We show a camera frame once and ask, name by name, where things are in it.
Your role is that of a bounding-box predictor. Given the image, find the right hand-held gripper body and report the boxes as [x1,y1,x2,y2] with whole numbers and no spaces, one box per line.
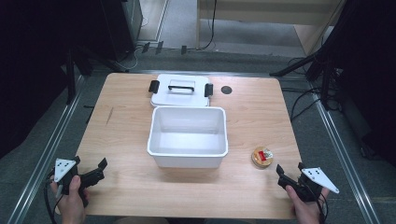
[286,167,341,203]

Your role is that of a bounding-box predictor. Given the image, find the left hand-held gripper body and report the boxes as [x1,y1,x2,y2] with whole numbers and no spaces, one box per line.
[46,158,94,207]

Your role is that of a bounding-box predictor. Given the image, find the round pastry red label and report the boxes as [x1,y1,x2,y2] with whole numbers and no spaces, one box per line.
[250,146,275,169]

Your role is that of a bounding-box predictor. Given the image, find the white plastic storage box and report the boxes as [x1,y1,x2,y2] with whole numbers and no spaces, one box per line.
[147,105,229,169]

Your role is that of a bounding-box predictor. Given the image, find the person's right hand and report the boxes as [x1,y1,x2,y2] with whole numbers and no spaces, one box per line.
[285,184,331,224]

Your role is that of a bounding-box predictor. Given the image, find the person's left hand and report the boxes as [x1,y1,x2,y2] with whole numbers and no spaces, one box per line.
[49,175,91,224]

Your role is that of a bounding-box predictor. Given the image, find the black metal stand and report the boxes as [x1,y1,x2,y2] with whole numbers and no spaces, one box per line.
[64,46,127,105]
[269,43,339,110]

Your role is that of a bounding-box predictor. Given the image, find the black curtain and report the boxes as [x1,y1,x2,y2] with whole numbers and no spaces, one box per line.
[321,0,396,169]
[0,0,125,161]

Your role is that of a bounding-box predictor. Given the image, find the dark cabinet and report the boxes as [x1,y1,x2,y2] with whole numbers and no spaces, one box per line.
[101,0,145,62]

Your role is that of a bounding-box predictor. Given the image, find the light wooden furniture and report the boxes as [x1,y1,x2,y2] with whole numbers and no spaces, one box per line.
[195,0,347,57]

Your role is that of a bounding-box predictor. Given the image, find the metal floor rail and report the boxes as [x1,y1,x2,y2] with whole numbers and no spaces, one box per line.
[306,78,382,224]
[7,74,87,224]

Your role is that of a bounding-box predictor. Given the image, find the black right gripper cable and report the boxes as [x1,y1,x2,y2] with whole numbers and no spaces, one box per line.
[312,191,330,224]

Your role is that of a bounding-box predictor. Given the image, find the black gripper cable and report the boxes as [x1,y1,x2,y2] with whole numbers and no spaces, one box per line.
[312,191,330,224]
[43,176,64,224]

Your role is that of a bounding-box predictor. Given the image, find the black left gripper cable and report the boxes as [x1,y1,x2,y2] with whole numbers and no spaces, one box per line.
[43,176,64,224]

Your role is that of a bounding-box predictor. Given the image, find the black floor cables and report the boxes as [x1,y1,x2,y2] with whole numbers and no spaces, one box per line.
[279,55,345,123]

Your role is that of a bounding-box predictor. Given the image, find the white floor cable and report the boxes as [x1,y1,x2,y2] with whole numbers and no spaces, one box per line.
[122,17,149,72]

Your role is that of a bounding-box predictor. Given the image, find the white lid with black handle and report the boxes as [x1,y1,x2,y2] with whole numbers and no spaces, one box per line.
[148,73,215,109]

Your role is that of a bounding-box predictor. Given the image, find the black hanging cable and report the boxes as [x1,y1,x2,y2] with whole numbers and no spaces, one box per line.
[199,0,219,51]

